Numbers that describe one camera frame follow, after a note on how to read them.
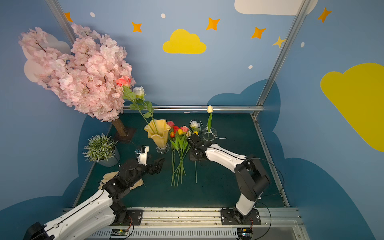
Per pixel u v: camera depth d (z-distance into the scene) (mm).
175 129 1042
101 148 814
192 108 1403
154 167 704
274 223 733
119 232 718
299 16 721
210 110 882
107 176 878
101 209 527
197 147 686
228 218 739
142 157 696
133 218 738
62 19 722
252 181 459
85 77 594
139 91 802
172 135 1036
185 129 1050
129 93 718
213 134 923
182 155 957
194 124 1081
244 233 728
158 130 911
